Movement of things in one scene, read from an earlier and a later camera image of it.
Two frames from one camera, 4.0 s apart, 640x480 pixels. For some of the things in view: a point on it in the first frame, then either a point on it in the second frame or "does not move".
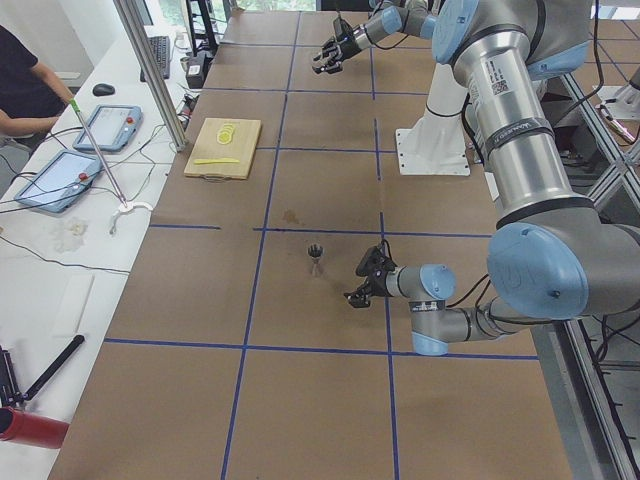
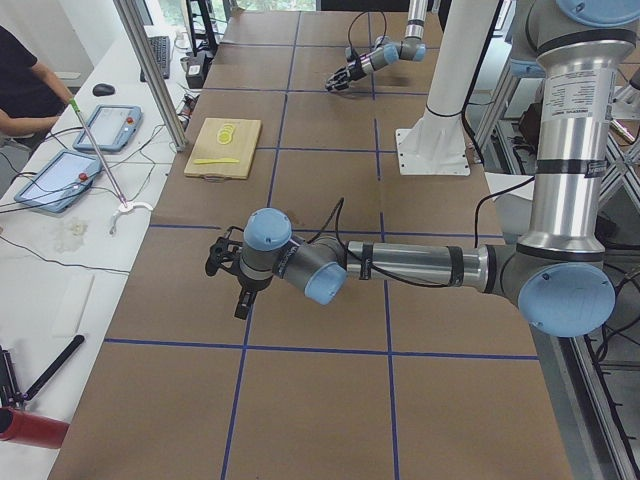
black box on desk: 196,66 does not move
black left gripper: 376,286 → 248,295
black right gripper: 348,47 → 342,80
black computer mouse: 102,90 does not move
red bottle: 31,429 does not move
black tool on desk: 53,367 does not move
